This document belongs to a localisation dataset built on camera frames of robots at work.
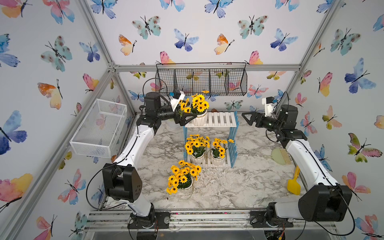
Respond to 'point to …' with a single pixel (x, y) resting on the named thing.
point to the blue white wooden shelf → (216, 120)
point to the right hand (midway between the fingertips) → (249, 113)
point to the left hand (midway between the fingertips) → (192, 108)
